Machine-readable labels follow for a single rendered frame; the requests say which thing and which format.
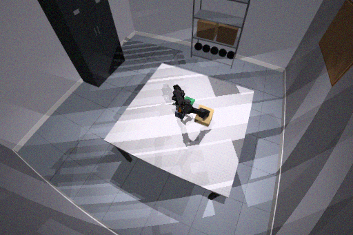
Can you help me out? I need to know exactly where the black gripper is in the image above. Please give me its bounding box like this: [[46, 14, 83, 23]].
[[172, 95, 191, 106]]

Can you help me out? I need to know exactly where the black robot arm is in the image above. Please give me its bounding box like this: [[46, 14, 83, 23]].
[[173, 84, 210, 119]]

